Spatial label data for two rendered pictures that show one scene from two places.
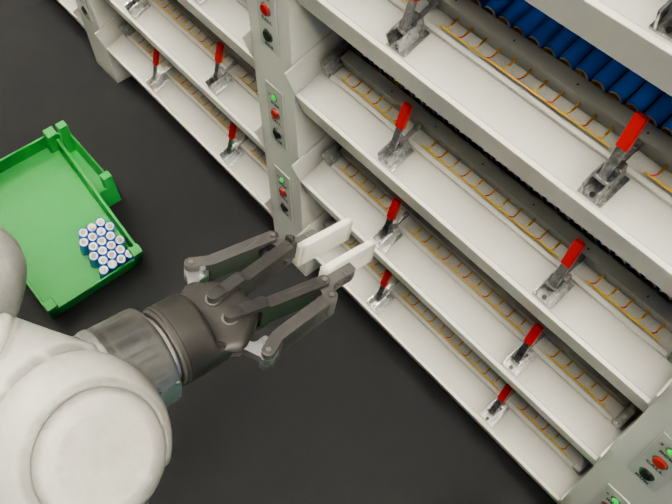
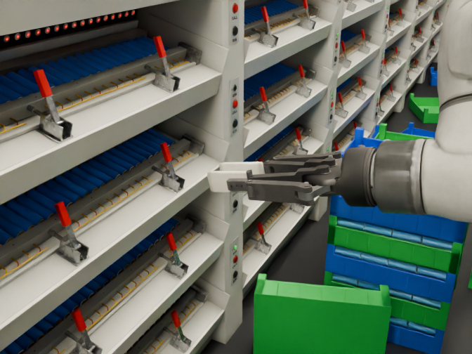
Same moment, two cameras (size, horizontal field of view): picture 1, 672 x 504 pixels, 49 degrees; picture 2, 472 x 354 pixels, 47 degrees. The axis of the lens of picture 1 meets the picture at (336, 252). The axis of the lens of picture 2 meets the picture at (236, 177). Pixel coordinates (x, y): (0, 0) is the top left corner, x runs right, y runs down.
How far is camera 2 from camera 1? 98 cm
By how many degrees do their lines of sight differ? 81
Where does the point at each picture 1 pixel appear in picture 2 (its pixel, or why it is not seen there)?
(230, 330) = (338, 162)
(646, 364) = (204, 161)
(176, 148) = not seen: outside the picture
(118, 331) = (400, 145)
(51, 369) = not seen: outside the picture
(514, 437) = (194, 332)
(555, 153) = (148, 95)
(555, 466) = (205, 311)
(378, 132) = (47, 267)
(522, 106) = (116, 100)
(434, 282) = (126, 318)
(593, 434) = (210, 241)
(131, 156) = not seen: outside the picture
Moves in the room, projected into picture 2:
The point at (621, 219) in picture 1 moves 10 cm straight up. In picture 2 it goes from (183, 86) to (181, 28)
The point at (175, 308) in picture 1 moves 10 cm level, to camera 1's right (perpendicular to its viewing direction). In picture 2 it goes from (357, 151) to (315, 126)
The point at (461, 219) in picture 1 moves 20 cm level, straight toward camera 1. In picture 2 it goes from (129, 220) to (247, 214)
